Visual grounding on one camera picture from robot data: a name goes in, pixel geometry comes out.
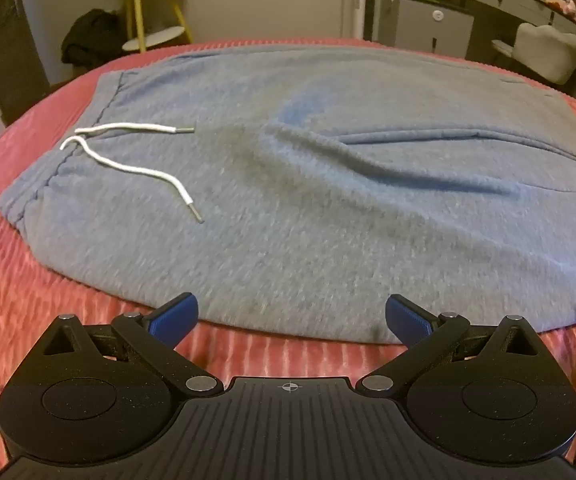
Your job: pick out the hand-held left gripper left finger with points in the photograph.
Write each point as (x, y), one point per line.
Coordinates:
(175, 316)

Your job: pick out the yellow side table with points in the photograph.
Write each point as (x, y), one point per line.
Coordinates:
(158, 37)

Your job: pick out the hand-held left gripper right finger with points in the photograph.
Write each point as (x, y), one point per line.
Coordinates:
(409, 317)

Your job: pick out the black bag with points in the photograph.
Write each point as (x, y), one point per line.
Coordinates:
(93, 35)

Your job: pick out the pink plush toys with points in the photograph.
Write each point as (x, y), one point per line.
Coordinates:
(568, 6)

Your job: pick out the grey sweatpants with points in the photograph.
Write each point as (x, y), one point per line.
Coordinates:
(293, 210)

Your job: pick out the red ribbed bedspread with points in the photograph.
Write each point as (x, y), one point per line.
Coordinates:
(18, 285)

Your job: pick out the white shell chair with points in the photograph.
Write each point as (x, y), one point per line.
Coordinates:
(548, 50)

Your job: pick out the grey cabinet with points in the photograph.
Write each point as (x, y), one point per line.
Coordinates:
(418, 25)

